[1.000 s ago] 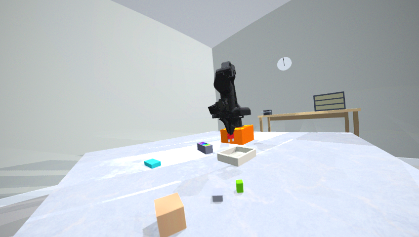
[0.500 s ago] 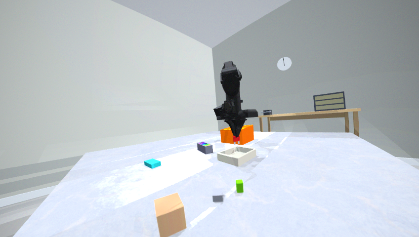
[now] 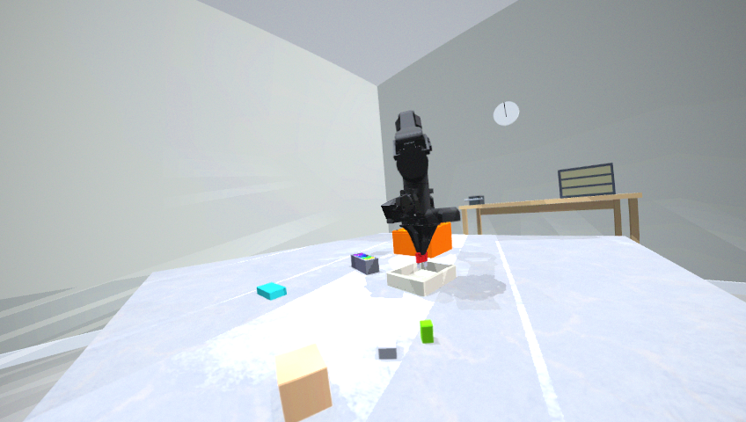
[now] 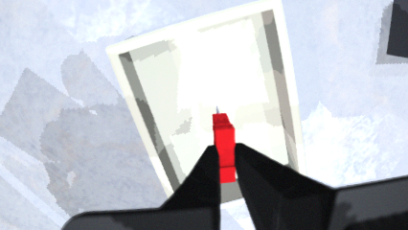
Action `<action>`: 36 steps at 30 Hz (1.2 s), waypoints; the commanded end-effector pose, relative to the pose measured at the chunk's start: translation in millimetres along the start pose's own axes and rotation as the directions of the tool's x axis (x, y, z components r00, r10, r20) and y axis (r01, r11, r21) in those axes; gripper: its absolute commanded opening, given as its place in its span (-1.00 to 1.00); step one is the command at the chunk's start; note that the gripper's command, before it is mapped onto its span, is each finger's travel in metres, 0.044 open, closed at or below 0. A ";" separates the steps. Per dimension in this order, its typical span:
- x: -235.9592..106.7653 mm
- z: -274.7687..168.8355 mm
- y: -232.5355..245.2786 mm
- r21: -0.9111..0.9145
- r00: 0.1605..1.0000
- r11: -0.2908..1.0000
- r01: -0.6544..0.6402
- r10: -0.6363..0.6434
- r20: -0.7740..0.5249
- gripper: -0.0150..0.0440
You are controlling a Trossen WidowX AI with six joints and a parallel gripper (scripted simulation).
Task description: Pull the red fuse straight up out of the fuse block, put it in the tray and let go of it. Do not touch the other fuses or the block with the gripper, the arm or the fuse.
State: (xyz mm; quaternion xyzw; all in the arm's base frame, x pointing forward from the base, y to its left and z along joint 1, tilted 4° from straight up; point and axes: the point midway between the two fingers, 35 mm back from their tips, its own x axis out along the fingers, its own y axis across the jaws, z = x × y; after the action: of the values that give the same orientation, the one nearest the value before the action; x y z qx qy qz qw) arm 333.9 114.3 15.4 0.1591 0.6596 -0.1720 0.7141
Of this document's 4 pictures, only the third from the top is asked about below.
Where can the red fuse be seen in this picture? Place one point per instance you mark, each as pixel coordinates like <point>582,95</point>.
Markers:
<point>421,258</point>

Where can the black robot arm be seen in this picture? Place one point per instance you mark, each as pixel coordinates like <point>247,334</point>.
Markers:
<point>410,150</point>

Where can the small green block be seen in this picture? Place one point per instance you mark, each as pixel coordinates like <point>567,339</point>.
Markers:
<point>427,331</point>

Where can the white shallow tray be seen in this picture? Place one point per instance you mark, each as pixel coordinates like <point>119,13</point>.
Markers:
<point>423,281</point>

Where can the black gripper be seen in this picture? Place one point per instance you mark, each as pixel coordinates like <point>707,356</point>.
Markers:
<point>421,228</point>

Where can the cyan flat block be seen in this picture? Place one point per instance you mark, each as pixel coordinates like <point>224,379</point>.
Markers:
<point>271,291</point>

